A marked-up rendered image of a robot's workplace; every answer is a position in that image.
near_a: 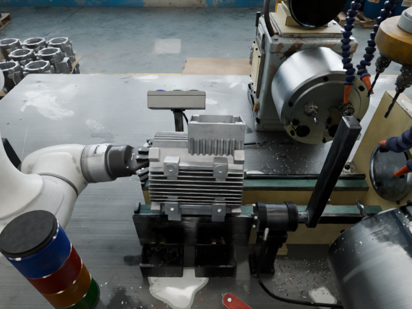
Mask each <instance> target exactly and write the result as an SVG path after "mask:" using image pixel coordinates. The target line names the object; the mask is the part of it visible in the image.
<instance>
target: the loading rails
mask: <svg viewBox="0 0 412 309"><path fill-rule="evenodd" d="M318 177H319V174H247V173H246V170H244V178H243V196H242V205H241V209H242V212H241V214H240V215H231V214H230V213H226V216H225V217H224V222H218V221H212V216H211V215H184V214H182V216H181V221H177V220H168V215H165V212H162V213H153V212H152V211H151V202H150V201H151V199H150V196H149V195H150V193H149V189H148V188H149V184H148V183H149V180H147V181H145V182H143V183H142V182H141V183H140V184H141V188H142V192H143V197H144V200H145V205H141V204H140V202H136V203H135V208H134V214H133V215H132V219H133V222H134V225H135V229H136V232H137V235H138V238H139V242H140V246H143V244H144V243H163V244H171V243H182V244H183V246H195V245H196V244H235V246H248V244H256V239H257V233H256V230H255V229H253V225H254V223H253V216H251V213H253V204H254V203H255V202H265V203H283V202H293V203H295V204H296V206H297V210H298V212H304V211H305V210H306V208H307V205H308V203H309V200H310V197H311V195H312V192H313V190H314V188H315V185H316V182H317V180H318ZM365 178H366V175H365V174H341V175H340V177H339V179H338V181H337V184H336V185H335V188H334V190H333V192H332V194H331V196H330V198H329V199H330V202H329V204H328V205H326V207H325V209H324V211H323V213H322V215H321V217H320V220H319V222H318V224H317V226H316V228H307V227H306V225H305V222H303V221H299V225H298V228H297V230H296V231H295V232H287V233H288V238H287V241H286V242H285V243H280V246H279V249H278V252H277V255H287V253H288V249H287V246H286V244H329V246H331V245H332V244H333V242H334V241H335V239H336V238H337V237H338V236H339V235H340V234H341V233H340V231H341V230H344V229H346V230H347V228H349V227H351V226H352V225H353V224H356V223H357V222H359V221H361V219H362V215H361V214H360V212H359V210H358V207H357V204H356V203H355V201H356V199H360V203H361V201H362V199H363V198H364V196H365V194H366V193H367V191H368V189H369V186H368V184H367V182H366V181H365ZM363 207H364V209H365V211H366V214H367V215H368V216H372V215H374V214H377V213H379V212H383V210H382V208H381V207H380V205H363Z"/></svg>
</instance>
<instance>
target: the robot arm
mask: <svg viewBox="0 0 412 309"><path fill-rule="evenodd" d="M146 141H147V142H146V144H145V145H144V146H143V145H139V146H138V147H132V146H130V145H116V146H114V145H113V144H111V143H105V144H98V145H80V144H65V145H55V146H52V147H46V148H43V149H40V150H37V151H35V152H33V153H31V154H29V155H27V157H25V159H24V160H23V162H22V165H21V172H20V171H19V170H18V169H16V168H15V167H14V166H13V164H12V163H11V162H10V160H9V158H8V157H7V155H6V152H5V150H4V147H3V144H2V140H1V134H0V233H1V231H2V230H3V229H4V228H5V227H6V225H7V224H8V223H10V222H11V221H12V220H13V219H14V218H16V217H18V216H20V215H22V214H24V213H26V212H30V211H33V210H46V211H49V212H51V213H52V214H54V215H55V217H56V219H57V220H58V222H59V224H60V225H61V227H62V229H63V230H64V229H65V228H66V226H67V224H68V222H69V219H70V217H71V214H72V212H73V209H74V204H75V201H76V200H77V198H78V196H79V194H80V193H81V192H82V191H83V190H84V189H85V188H86V187H87V186H88V184H89V183H99V182H106V181H115V180H116V179H117V178H120V177H130V176H132V175H133V174H134V175H138V177H139V180H140V182H142V183H143V182H145V181H147V180H148V179H149V176H148V174H149V171H148V170H149V165H150V161H149V159H148V153H149V148H152V145H153V139H151V138H147V139H146ZM0 263H1V264H4V265H8V266H13V265H12V264H11V263H10V262H9V261H8V260H7V259H6V258H5V256H4V255H3V254H2V253H1V252H0ZM13 267H14V266H13Z"/></svg>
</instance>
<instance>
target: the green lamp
mask: <svg viewBox="0 0 412 309"><path fill-rule="evenodd" d="M90 276H91V274H90ZM97 295H98V289H97V284H96V282H95V281H94V280H93V277H92V276H91V283H90V286H89V289H88V291H87V292H86V294H85V295H84V296H83V297H82V298H81V299H80V300H79V301H78V302H77V303H75V304H73V305H71V306H68V307H64V308H58V307H54V306H53V307H54V308H55V309H91V308H92V307H93V305H94V304H95V302H96V299H97Z"/></svg>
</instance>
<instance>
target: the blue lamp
mask: <svg viewBox="0 0 412 309"><path fill-rule="evenodd" d="M57 221H58V220H57ZM70 251H71V242H70V240H69V239H68V237H67V235H66V233H65V232H64V230H63V229H62V227H61V225H60V224H59V222H58V227H57V230H56V233H55V235H54V237H53V238H52V240H51V241H50V243H49V244H48V245H47V246H45V247H44V248H43V249H41V250H40V251H38V252H36V253H34V254H32V255H30V256H26V257H21V258H10V257H6V256H5V258H6V259H7V260H8V261H9V262H10V263H11V264H12V265H13V266H14V267H15V268H16V269H17V270H18V271H19V272H20V273H21V274H22V275H23V276H25V277H28V278H40V277H44V276H47V275H49V274H51V273H53V272H54V271H55V270H57V269H58V268H60V267H61V266H62V265H63V264H64V262H65V261H66V259H67V258H68V256H69V253H70Z"/></svg>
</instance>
